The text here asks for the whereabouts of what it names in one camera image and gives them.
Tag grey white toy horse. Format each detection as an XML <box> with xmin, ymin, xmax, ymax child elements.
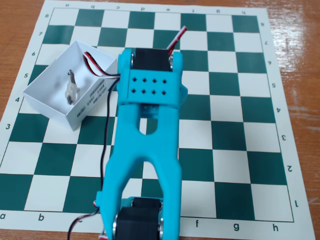
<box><xmin>65</xmin><ymin>69</ymin><xmax>81</xmax><ymax>106</ymax></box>

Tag red white black wrist cable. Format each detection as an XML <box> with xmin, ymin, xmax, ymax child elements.
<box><xmin>166</xmin><ymin>25</ymin><xmax>188</xmax><ymax>55</ymax></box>

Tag white cardboard box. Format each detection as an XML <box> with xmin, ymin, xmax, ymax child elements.
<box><xmin>22</xmin><ymin>39</ymin><xmax>120</xmax><ymax>132</ymax></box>

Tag red black elbow cable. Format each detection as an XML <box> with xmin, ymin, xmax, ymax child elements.
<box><xmin>68</xmin><ymin>199</ymin><xmax>101</xmax><ymax>240</ymax></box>

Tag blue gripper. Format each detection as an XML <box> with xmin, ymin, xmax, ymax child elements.
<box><xmin>179</xmin><ymin>84</ymin><xmax>189</xmax><ymax>105</ymax></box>

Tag long black cable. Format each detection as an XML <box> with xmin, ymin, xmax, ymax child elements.
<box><xmin>100</xmin><ymin>79</ymin><xmax>119</xmax><ymax>201</ymax></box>

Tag green white chessboard mat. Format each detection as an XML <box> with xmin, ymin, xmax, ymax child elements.
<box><xmin>0</xmin><ymin>0</ymin><xmax>317</xmax><ymax>240</ymax></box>

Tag red white black looped cable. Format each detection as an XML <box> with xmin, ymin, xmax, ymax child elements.
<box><xmin>83</xmin><ymin>51</ymin><xmax>122</xmax><ymax>81</ymax></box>

